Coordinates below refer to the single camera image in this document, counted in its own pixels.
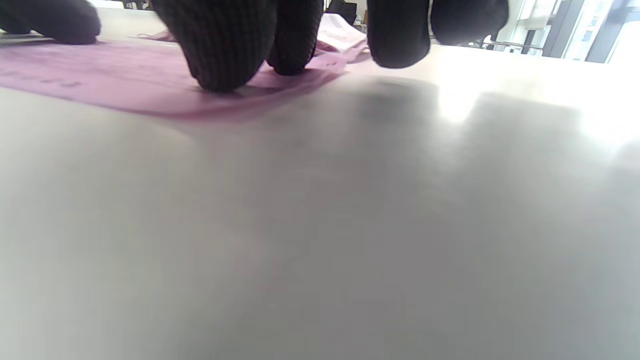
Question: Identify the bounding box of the black office chair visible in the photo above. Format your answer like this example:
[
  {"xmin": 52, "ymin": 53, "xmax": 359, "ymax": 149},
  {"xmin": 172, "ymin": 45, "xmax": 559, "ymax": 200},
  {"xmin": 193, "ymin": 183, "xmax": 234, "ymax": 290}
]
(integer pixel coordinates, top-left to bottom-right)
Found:
[{"xmin": 326, "ymin": 0, "xmax": 359, "ymax": 26}]

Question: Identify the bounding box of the white paper invoice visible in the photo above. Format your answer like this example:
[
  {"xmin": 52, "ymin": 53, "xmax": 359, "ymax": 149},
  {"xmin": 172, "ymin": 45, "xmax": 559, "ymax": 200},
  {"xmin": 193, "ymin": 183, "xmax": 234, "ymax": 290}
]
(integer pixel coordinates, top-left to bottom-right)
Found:
[{"xmin": 315, "ymin": 13, "xmax": 369, "ymax": 53}]

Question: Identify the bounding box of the person's right hand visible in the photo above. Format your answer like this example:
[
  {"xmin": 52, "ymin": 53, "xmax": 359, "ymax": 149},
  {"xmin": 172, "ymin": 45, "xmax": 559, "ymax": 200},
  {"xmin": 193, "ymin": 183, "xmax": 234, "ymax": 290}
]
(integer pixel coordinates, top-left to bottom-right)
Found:
[{"xmin": 151, "ymin": 0, "xmax": 510, "ymax": 93}]

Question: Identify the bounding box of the dark grey pillar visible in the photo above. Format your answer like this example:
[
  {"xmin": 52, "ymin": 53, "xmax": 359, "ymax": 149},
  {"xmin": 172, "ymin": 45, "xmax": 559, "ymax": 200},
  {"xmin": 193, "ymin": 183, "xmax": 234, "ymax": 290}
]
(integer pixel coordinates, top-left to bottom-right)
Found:
[{"xmin": 585, "ymin": 0, "xmax": 633, "ymax": 64}]

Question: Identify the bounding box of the person's left hand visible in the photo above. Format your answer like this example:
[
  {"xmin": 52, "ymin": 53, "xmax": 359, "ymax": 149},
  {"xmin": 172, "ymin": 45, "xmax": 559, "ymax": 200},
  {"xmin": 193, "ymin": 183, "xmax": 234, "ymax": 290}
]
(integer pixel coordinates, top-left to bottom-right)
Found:
[{"xmin": 0, "ymin": 0, "xmax": 102, "ymax": 46}]

